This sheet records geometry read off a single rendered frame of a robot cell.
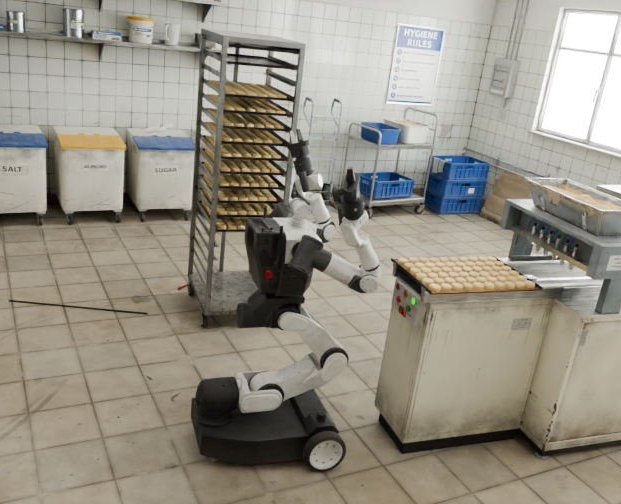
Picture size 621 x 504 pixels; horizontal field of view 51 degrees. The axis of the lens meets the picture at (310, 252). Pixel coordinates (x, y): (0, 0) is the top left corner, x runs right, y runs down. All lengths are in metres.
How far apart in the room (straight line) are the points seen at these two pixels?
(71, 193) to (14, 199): 0.45
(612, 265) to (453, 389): 0.92
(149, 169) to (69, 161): 0.68
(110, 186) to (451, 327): 3.77
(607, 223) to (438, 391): 1.10
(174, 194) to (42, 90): 1.47
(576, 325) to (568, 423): 0.56
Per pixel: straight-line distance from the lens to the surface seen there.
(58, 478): 3.13
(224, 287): 4.51
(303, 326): 2.94
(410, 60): 7.74
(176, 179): 6.11
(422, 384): 3.15
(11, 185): 5.90
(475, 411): 3.42
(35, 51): 6.37
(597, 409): 3.64
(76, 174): 5.92
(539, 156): 7.65
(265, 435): 3.06
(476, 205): 7.87
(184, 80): 6.64
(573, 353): 3.30
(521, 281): 3.24
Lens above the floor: 1.98
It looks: 20 degrees down
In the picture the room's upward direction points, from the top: 7 degrees clockwise
